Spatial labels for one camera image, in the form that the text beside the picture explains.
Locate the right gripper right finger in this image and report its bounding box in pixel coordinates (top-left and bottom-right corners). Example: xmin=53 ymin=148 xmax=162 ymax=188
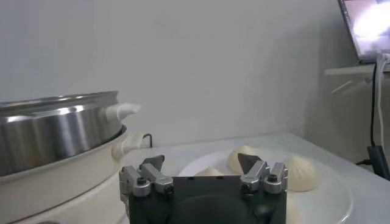
xmin=236 ymin=152 xmax=289 ymax=195

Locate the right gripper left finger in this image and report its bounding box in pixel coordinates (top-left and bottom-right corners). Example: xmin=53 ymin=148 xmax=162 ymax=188
xmin=118 ymin=154 xmax=175 ymax=211

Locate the steel steamer pot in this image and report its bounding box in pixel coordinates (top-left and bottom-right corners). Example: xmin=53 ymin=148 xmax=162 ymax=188
xmin=0 ymin=125 xmax=144 ymax=224

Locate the large white plate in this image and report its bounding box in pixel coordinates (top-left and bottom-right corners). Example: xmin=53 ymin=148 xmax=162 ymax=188
xmin=178 ymin=147 xmax=354 ymax=224

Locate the black pot power cord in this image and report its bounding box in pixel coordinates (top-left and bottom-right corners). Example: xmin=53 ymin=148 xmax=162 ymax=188
xmin=142 ymin=133 xmax=153 ymax=149

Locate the thin black hanging cable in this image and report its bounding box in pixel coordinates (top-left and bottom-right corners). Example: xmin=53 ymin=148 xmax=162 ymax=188
xmin=369 ymin=62 xmax=378 ymax=147

